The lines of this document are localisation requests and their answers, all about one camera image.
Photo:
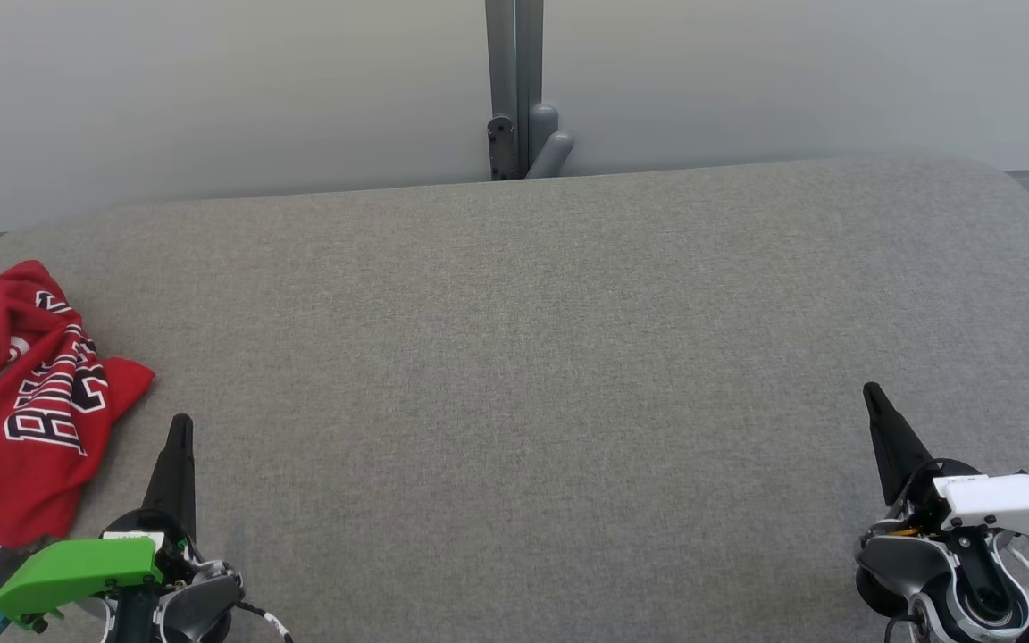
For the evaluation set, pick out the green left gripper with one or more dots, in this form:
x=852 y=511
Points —
x=77 y=572

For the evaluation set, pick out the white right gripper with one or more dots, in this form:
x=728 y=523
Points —
x=1006 y=502

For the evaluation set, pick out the red jersey with white sleeves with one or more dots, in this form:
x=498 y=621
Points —
x=41 y=487

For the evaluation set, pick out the grey fabric sofa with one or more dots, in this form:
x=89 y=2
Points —
x=514 y=375

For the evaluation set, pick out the grey rounded tube foot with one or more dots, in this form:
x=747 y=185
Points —
x=550 y=147

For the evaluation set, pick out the dark perforated post bracket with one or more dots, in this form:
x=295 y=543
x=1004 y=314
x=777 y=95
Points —
x=502 y=147

